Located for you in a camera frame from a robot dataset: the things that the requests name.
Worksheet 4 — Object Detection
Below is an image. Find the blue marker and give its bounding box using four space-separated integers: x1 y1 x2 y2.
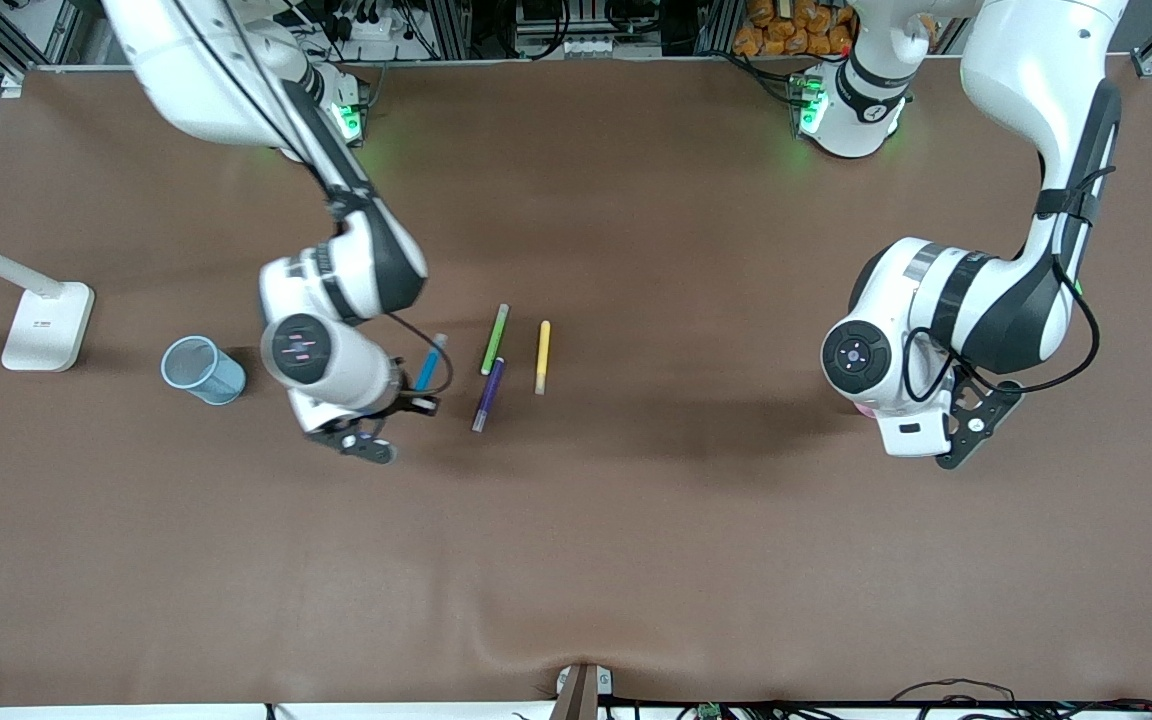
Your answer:
414 333 449 393

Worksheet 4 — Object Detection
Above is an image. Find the purple marker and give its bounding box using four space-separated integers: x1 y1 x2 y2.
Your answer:
471 356 506 434

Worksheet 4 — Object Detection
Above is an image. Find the green marker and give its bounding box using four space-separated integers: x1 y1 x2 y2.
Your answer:
480 303 511 377

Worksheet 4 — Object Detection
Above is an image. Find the blue mesh cup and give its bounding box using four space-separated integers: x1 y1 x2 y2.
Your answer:
160 335 248 406

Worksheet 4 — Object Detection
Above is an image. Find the white desk lamp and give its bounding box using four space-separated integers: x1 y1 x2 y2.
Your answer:
0 226 97 373

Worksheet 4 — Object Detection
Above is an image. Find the white power strip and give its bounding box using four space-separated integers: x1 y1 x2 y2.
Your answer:
331 5 392 46

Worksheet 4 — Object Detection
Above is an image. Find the pile of orange bags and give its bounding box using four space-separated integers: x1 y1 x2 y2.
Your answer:
733 0 857 58

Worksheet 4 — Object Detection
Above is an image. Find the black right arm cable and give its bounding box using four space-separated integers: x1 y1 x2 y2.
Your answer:
376 312 455 401

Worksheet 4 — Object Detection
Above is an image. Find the black cable bundle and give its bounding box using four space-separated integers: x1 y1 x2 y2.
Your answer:
891 678 1152 720

